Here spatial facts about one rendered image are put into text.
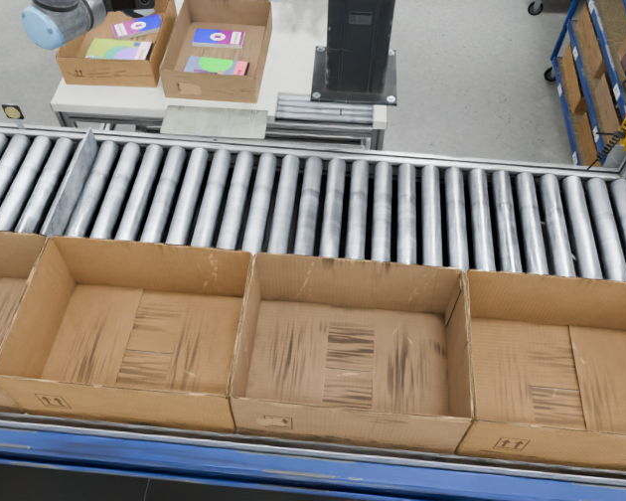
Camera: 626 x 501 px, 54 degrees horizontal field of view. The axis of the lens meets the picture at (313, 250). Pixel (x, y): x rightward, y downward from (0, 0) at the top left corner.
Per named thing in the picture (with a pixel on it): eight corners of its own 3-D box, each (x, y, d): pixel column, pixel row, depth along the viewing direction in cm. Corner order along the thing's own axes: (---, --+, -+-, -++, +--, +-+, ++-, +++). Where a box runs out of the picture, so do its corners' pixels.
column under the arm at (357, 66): (315, 48, 200) (317, -52, 173) (395, 52, 199) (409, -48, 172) (310, 101, 185) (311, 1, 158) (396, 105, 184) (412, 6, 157)
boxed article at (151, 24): (165, 31, 203) (164, 26, 202) (116, 42, 199) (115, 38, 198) (159, 18, 207) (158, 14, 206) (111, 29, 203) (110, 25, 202)
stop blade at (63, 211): (99, 150, 176) (90, 126, 168) (44, 285, 149) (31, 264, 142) (97, 150, 176) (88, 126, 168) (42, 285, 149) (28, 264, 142)
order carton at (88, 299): (259, 297, 129) (254, 250, 115) (236, 435, 112) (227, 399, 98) (76, 281, 131) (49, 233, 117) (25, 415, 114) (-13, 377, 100)
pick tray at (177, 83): (273, 27, 206) (272, 0, 198) (257, 104, 184) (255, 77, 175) (189, 22, 207) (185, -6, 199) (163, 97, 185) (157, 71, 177)
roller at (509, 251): (506, 178, 174) (511, 166, 170) (527, 342, 144) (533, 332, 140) (488, 177, 174) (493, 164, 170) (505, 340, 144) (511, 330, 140)
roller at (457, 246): (460, 175, 175) (463, 162, 171) (470, 337, 144) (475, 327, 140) (442, 173, 175) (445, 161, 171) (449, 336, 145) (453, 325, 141)
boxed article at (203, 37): (197, 32, 203) (196, 28, 202) (244, 36, 202) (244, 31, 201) (192, 46, 199) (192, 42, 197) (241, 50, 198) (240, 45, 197)
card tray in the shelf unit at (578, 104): (561, 58, 296) (568, 40, 288) (626, 63, 295) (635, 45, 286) (571, 114, 273) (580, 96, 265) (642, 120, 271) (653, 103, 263)
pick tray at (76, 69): (178, 14, 210) (173, -14, 202) (157, 87, 187) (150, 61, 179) (95, 11, 210) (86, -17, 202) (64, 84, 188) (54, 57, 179)
